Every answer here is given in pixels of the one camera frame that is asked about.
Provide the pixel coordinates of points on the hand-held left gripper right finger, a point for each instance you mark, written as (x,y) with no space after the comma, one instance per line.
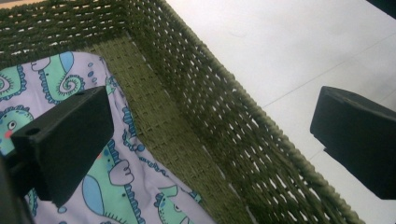
(358,140)

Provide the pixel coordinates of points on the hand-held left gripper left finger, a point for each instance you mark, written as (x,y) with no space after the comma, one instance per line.
(68,140)

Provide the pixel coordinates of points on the green woven basket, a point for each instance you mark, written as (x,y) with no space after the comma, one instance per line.
(193,102)

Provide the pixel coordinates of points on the seahorse print cloth shorts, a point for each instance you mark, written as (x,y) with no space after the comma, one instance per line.
(130,186)

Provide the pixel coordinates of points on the white table mat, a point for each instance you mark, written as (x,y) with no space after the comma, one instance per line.
(295,53)

